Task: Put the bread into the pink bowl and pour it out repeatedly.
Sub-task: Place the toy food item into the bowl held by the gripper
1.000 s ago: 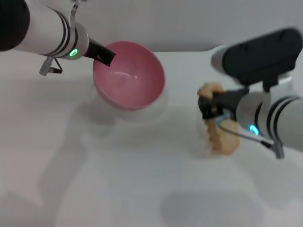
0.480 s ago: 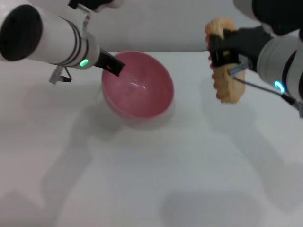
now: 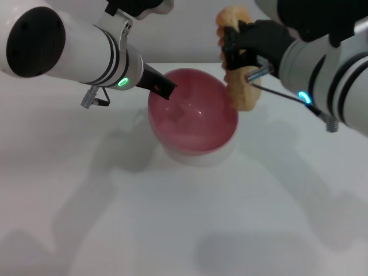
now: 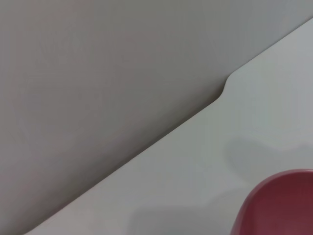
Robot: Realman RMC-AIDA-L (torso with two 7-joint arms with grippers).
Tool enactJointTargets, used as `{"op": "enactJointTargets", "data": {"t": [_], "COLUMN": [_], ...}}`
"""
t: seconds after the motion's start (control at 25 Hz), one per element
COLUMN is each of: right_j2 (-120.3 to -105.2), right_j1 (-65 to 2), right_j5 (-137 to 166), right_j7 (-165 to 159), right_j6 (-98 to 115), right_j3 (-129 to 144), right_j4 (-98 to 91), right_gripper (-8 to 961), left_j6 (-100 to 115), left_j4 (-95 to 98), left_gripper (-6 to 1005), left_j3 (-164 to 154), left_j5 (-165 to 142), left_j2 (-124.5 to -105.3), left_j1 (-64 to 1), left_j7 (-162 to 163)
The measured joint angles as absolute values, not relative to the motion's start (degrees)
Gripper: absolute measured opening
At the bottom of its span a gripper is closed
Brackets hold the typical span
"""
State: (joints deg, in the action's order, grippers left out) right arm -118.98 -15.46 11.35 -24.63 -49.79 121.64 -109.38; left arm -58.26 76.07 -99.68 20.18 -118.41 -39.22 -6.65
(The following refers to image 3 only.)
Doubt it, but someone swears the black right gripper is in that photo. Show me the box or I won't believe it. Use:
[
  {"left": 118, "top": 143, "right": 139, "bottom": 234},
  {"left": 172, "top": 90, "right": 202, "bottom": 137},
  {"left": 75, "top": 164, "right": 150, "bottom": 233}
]
[{"left": 223, "top": 19, "right": 297, "bottom": 78}]

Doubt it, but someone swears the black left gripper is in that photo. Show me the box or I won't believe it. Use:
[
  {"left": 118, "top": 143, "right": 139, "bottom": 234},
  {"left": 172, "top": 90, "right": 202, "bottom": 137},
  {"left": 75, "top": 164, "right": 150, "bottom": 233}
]
[{"left": 135, "top": 62, "right": 178, "bottom": 101}]

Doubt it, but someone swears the orange ridged bread loaf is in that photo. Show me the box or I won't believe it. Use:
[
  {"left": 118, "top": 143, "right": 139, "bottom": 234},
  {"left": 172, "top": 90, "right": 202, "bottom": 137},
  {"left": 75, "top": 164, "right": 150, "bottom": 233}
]
[{"left": 216, "top": 6, "right": 263, "bottom": 112}]

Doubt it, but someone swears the pink plastic bowl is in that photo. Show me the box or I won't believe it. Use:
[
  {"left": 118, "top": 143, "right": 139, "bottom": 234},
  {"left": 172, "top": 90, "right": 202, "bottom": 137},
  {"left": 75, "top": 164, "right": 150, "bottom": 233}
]
[{"left": 147, "top": 68, "right": 240, "bottom": 167}]

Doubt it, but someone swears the right arm connector cable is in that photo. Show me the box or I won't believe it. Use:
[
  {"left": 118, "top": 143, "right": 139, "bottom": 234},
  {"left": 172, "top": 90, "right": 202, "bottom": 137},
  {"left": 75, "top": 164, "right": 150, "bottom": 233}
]
[{"left": 244, "top": 62, "right": 339, "bottom": 133}]

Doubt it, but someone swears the arm connector cable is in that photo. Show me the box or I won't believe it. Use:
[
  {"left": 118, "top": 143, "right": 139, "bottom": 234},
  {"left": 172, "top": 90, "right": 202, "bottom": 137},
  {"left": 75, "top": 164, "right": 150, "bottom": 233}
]
[
  {"left": 244, "top": 62, "right": 339, "bottom": 133},
  {"left": 80, "top": 85, "right": 111, "bottom": 108}
]

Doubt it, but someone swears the left arm connector cable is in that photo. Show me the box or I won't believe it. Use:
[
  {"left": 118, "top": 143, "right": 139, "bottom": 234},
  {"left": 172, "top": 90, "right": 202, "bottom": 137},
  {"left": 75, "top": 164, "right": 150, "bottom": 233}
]
[{"left": 80, "top": 85, "right": 111, "bottom": 108}]

